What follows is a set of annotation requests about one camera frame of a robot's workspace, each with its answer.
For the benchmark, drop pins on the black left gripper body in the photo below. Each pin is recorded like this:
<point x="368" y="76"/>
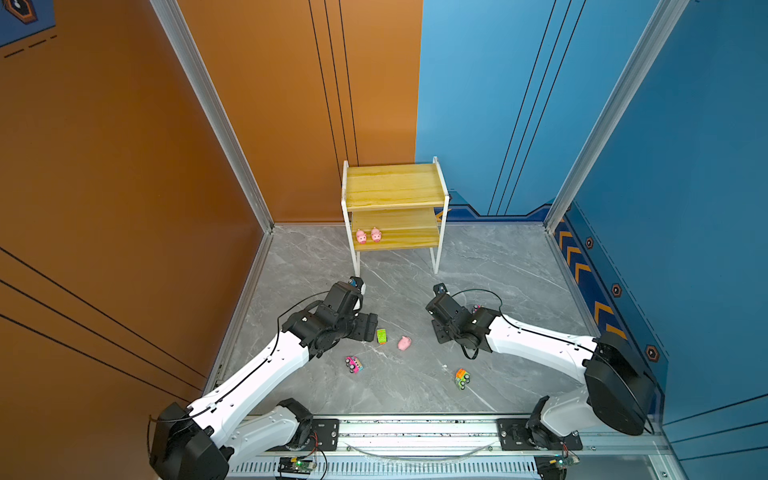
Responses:
<point x="358" y="327"/>

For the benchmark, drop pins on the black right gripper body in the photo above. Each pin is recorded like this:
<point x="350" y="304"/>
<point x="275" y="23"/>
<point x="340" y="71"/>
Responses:
<point x="443" y="334"/>

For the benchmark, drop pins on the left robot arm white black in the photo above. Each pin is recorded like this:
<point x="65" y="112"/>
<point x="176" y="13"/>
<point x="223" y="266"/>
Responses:
<point x="209" y="437"/>

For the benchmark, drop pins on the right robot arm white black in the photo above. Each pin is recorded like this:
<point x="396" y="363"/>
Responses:
<point x="615" y="387"/>

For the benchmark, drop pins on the orange green toy car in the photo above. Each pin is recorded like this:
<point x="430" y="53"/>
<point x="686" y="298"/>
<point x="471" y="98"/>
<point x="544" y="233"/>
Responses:
<point x="462" y="379"/>

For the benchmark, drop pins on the green circuit board left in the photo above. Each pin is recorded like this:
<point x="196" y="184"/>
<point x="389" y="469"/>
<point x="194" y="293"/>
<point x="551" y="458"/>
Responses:
<point x="295" y="467"/>

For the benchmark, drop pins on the circuit board right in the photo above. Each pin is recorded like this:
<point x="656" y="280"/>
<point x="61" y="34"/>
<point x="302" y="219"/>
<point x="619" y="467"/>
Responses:
<point x="555" y="467"/>

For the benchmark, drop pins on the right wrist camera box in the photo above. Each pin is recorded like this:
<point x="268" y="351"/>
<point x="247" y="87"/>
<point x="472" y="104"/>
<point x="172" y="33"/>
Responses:
<point x="440" y="289"/>

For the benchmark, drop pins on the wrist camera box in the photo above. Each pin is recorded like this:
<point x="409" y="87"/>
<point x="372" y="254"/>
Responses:
<point x="440" y="289"/>
<point x="359" y="289"/>

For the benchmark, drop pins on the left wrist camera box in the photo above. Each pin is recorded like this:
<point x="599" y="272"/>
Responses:
<point x="359" y="289"/>

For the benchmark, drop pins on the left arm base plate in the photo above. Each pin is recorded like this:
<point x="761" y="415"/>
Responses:
<point x="322" y="432"/>

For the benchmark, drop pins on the white frame wooden shelf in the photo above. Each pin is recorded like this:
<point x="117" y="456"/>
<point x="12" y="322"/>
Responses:
<point x="408" y="203"/>

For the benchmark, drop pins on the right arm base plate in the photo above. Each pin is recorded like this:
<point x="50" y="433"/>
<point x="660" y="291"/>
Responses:
<point x="515" y="435"/>

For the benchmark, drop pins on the aluminium corner post left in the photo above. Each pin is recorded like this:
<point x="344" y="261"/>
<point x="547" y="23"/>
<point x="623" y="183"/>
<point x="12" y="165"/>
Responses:
<point x="177" y="31"/>

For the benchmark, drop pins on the aluminium corner post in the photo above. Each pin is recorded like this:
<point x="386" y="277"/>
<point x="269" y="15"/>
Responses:
<point x="177" y="31"/>
<point x="652" y="40"/>

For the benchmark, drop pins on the aluminium corner post right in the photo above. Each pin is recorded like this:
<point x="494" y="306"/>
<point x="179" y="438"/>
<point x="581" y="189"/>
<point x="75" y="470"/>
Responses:
<point x="652" y="40"/>

